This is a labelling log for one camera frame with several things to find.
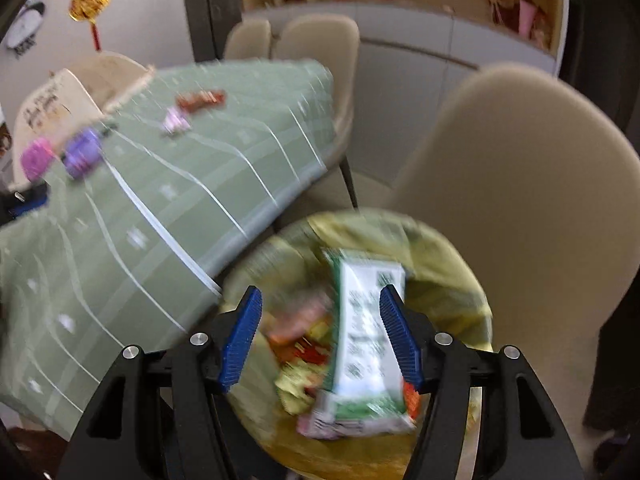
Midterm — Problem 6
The green checkered tablecloth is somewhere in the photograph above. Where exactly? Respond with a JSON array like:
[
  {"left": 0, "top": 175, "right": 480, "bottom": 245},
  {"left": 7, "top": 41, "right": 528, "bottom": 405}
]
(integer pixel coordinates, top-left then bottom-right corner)
[{"left": 0, "top": 57, "right": 336, "bottom": 441}]

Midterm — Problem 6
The beige dining chair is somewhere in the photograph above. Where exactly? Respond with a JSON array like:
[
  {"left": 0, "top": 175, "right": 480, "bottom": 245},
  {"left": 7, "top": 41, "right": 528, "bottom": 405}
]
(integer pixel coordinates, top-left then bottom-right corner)
[
  {"left": 387, "top": 62, "right": 640, "bottom": 461},
  {"left": 223, "top": 20, "right": 273, "bottom": 61},
  {"left": 272, "top": 14, "right": 361, "bottom": 209}
]

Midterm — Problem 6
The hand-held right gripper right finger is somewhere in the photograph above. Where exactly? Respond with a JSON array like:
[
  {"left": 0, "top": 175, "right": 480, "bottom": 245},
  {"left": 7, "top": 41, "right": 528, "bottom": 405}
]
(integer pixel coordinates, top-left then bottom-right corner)
[{"left": 378, "top": 284, "right": 583, "bottom": 480}]

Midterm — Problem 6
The pink gift box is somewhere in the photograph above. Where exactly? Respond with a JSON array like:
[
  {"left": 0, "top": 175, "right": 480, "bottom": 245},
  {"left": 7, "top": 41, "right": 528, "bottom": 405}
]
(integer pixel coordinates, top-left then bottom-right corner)
[{"left": 518, "top": 2, "right": 539, "bottom": 36}]

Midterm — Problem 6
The gold red knot ornament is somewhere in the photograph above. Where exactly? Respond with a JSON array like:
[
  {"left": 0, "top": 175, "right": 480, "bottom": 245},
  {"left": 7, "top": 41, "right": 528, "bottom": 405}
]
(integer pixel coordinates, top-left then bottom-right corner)
[{"left": 69, "top": 0, "right": 113, "bottom": 52}]

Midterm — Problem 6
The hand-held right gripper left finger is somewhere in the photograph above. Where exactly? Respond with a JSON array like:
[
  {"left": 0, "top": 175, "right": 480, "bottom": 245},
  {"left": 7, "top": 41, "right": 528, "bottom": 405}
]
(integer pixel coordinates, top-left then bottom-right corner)
[{"left": 57, "top": 286, "right": 264, "bottom": 480}]

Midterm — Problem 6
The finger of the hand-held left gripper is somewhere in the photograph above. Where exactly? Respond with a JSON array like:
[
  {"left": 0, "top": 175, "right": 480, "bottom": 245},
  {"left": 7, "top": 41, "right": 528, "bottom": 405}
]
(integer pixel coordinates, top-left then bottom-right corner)
[{"left": 0, "top": 182, "right": 49, "bottom": 226}]

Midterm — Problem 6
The pink plastic cup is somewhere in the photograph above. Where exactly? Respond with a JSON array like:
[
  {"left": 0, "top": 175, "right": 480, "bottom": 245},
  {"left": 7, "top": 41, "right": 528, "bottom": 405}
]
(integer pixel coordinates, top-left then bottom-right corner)
[{"left": 21, "top": 140, "right": 55, "bottom": 182}]

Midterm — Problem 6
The cream printed chair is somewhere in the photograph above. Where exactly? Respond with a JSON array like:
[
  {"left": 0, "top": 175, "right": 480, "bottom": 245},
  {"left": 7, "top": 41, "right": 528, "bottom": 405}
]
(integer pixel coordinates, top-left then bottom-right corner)
[{"left": 12, "top": 52, "right": 156, "bottom": 183}]

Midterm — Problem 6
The clear snack jar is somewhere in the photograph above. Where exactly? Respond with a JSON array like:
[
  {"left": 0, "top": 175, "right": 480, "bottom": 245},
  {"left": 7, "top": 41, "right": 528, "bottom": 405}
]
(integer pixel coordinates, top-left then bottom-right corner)
[{"left": 530, "top": 10, "right": 554, "bottom": 49}]

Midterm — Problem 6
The dark glass cabinet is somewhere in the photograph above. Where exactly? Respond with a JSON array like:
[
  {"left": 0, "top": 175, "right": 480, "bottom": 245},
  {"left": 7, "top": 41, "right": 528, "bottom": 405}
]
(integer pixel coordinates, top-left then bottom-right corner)
[{"left": 180, "top": 0, "right": 246, "bottom": 63}]

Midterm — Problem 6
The red-brown snack wrapper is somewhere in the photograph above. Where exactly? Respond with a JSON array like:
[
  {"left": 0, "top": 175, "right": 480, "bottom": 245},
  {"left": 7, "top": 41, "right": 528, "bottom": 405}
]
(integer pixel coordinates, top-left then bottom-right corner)
[{"left": 175, "top": 90, "right": 227, "bottom": 114}]

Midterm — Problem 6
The green white snack packet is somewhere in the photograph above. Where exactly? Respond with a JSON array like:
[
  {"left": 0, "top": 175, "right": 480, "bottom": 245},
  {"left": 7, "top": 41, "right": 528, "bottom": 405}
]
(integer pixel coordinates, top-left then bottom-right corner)
[{"left": 297, "top": 247, "right": 418, "bottom": 438}]

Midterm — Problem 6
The small pink wrapper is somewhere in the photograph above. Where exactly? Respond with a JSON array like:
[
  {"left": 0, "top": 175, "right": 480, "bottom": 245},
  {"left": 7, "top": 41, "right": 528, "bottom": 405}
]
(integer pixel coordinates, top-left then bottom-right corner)
[{"left": 161, "top": 107, "right": 191, "bottom": 136}]

